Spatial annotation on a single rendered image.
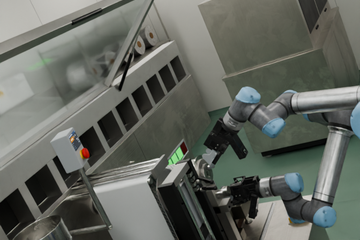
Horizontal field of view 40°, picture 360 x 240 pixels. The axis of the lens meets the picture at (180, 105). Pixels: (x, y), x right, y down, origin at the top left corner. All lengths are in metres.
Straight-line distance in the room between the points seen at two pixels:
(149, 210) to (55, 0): 4.47
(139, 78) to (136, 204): 0.83
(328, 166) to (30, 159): 1.02
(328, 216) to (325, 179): 0.13
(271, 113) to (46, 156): 0.77
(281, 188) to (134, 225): 0.56
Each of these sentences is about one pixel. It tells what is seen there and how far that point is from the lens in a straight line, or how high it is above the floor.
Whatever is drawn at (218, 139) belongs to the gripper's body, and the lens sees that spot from 1.77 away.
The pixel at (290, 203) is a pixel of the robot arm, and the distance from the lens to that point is 1.90.
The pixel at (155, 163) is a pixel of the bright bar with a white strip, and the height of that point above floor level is 1.46.
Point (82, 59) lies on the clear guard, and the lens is 1.65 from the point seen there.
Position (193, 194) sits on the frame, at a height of 1.34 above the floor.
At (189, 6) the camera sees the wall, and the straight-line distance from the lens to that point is 6.58.
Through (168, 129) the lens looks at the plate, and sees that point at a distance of 2.38.
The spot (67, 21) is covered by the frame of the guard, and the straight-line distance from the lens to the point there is 1.35.
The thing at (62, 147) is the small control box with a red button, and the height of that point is 1.68.
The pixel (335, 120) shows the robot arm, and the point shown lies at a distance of 1.83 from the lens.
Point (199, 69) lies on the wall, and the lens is 6.78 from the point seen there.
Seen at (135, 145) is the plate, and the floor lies 1.38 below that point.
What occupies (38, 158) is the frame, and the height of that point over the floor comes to 1.61.
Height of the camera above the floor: 1.97
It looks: 14 degrees down
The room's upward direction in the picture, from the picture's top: 24 degrees counter-clockwise
